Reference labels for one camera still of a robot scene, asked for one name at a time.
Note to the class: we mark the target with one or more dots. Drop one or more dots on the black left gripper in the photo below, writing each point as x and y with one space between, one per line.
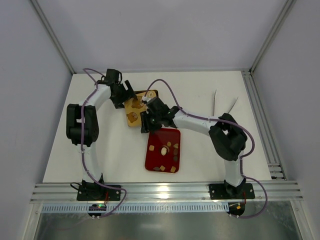
124 93

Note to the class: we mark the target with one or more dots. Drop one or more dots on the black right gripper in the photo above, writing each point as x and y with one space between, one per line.
149 118

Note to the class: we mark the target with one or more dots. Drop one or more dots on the silver tin lid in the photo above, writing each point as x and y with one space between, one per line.
133 107

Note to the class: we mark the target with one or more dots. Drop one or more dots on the metal tongs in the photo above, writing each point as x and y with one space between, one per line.
214 104

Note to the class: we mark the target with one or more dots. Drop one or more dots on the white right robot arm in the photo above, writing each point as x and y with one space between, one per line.
228 138

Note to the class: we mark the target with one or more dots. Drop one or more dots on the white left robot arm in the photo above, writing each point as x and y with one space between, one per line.
82 128

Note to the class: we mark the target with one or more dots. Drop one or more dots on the white figurine chocolate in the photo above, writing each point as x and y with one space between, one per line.
163 151

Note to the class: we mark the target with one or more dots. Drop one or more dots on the tan square corner chocolate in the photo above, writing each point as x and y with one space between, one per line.
173 169

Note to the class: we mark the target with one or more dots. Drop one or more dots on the red rectangular tin tray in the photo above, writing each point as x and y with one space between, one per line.
169 138

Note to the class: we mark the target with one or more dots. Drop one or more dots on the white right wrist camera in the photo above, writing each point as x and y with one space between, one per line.
145 99

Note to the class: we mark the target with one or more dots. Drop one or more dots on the slotted cable duct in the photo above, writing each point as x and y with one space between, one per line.
161 207

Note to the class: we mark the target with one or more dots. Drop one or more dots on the aluminium mounting rail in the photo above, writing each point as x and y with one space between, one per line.
276 190

